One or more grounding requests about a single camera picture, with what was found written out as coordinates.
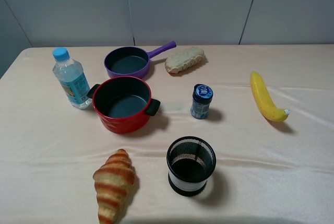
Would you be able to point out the long bread loaf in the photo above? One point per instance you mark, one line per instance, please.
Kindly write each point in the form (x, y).
(184, 59)

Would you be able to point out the red pot black handles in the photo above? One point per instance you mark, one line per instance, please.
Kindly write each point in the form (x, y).
(124, 104)

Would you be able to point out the clear plastic water bottle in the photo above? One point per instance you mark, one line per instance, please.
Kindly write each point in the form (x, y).
(70, 75)

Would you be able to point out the small blue lidded jar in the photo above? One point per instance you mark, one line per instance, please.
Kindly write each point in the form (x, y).
(202, 97)

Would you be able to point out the striped croissant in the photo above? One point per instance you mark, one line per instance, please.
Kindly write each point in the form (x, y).
(113, 182)

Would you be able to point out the purple frying pan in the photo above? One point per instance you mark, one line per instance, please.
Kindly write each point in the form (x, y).
(132, 61)

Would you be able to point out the yellow banana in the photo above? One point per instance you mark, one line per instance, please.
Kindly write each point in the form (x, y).
(264, 102)

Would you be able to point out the black mesh pen cup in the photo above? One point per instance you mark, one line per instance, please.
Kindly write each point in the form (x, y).
(191, 161)

